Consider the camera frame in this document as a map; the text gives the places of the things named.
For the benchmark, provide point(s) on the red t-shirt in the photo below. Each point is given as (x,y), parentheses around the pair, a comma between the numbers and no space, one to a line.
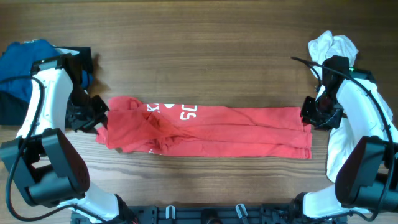
(205,131)

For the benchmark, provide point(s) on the blue folded shirt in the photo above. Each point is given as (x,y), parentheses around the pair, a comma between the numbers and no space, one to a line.
(18,59)

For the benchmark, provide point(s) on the black folded shirt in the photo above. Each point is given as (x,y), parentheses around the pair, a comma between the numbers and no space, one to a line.
(15,97)

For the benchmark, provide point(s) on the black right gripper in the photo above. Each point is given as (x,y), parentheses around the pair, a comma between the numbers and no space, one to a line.
(308,117)

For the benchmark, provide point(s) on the white folded cloth under blue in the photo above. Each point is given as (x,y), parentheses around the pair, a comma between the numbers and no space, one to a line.
(58,49)

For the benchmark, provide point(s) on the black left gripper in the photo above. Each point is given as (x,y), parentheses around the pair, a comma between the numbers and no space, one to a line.
(99,117)

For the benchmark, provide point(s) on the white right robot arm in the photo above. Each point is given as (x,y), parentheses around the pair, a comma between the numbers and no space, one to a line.
(366,184)

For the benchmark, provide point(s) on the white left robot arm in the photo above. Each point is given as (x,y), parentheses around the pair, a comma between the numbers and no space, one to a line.
(41,162)

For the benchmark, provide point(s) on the white crumpled shirt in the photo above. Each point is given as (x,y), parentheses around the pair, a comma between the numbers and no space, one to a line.
(339,46)

